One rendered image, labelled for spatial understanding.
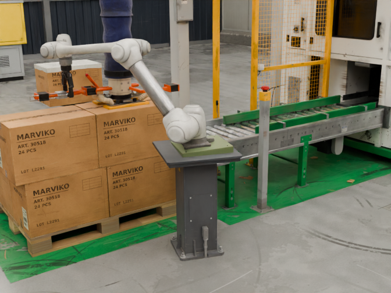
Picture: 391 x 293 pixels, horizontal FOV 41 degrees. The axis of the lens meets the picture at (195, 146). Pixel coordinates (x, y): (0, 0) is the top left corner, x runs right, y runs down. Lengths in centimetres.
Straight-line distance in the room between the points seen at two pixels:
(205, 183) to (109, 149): 78
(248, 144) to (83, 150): 140
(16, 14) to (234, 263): 847
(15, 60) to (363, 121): 772
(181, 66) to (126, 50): 216
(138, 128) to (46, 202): 84
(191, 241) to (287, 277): 69
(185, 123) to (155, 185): 102
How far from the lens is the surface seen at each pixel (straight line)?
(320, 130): 495
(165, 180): 415
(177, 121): 322
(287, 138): 467
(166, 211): 425
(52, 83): 558
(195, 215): 357
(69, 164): 374
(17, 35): 1123
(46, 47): 360
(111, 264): 368
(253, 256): 372
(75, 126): 369
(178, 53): 535
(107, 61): 393
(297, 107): 549
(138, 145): 394
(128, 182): 399
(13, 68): 1131
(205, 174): 349
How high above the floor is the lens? 180
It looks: 17 degrees down
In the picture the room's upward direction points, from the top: 1 degrees counter-clockwise
